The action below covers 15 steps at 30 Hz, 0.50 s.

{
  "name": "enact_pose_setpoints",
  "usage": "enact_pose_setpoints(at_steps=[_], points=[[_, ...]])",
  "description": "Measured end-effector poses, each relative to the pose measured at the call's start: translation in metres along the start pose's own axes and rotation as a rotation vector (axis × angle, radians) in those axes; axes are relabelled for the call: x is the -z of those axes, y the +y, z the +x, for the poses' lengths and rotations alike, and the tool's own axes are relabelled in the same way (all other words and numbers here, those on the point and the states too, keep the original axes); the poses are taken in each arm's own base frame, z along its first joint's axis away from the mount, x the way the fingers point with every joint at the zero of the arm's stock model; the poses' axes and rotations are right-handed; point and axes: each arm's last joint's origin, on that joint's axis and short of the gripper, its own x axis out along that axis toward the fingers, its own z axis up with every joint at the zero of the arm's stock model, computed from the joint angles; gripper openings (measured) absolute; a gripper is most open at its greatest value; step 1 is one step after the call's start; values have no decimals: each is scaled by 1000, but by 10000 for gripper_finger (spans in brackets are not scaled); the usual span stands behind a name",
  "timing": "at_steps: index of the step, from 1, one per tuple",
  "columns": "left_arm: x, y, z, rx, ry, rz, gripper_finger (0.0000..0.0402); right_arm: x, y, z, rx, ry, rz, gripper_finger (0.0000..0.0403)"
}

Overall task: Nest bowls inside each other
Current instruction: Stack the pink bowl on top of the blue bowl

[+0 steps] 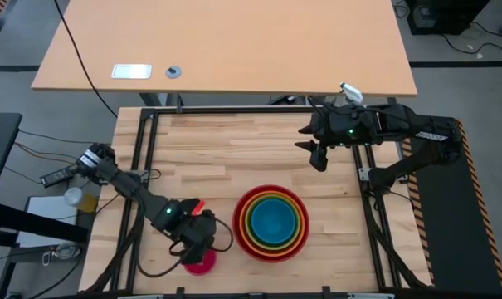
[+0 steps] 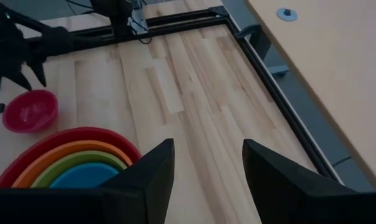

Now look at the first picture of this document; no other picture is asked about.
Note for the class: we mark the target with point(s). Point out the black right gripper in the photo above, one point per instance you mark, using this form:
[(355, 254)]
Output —
[(329, 128)]

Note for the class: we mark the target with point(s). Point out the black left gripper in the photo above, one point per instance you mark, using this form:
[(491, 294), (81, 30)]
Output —
[(198, 228)]

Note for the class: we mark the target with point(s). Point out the small pink plastic bowl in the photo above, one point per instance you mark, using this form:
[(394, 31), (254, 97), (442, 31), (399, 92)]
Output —
[(207, 268)]

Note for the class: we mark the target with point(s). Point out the orange plastic bowl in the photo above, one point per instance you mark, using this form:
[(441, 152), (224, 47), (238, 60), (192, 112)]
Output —
[(242, 220)]

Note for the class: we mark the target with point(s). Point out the green plastic bowl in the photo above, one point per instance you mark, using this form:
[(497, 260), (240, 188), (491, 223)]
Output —
[(247, 220)]

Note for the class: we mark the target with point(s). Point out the blue plastic bowl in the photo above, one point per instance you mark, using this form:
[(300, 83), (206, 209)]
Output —
[(273, 220)]

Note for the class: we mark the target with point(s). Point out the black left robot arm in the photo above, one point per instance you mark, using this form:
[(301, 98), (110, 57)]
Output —
[(130, 187)]

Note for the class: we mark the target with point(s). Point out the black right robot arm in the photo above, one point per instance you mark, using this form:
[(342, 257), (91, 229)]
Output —
[(420, 141)]

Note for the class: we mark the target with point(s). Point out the small red tab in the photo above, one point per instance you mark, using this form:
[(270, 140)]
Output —
[(198, 207)]

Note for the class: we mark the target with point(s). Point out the clear spray bottle white head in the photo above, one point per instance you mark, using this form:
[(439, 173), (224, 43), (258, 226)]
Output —
[(352, 92)]

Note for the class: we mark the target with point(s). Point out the large red plastic bowl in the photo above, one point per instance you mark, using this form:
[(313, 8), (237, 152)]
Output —
[(271, 258)]

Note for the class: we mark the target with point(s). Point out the yellow small container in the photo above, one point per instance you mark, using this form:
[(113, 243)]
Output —
[(89, 203)]

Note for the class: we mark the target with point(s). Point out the light wooden desk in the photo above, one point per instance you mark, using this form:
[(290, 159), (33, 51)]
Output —
[(234, 41)]

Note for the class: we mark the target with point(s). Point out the clear glass jar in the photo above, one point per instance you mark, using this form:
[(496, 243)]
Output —
[(64, 250)]

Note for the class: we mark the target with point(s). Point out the grey desk leg base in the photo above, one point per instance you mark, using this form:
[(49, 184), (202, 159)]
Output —
[(161, 99)]

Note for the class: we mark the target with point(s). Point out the white flat board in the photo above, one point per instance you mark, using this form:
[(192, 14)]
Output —
[(47, 205)]

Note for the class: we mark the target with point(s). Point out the black power brick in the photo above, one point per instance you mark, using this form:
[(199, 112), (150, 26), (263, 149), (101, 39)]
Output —
[(56, 176)]

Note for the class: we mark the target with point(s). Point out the black flat bar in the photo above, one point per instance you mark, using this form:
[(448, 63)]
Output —
[(35, 222)]

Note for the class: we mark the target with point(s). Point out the black mat hazard stripe edges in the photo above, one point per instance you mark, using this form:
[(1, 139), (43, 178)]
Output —
[(449, 249)]

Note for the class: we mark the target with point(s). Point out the black computer case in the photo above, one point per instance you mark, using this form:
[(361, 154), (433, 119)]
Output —
[(441, 16)]

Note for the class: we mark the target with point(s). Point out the white rectangular desk plate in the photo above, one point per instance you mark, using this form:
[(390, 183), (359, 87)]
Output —
[(131, 71)]

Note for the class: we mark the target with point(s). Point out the black aluminium table frame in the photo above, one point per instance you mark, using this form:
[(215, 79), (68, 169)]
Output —
[(250, 110)]

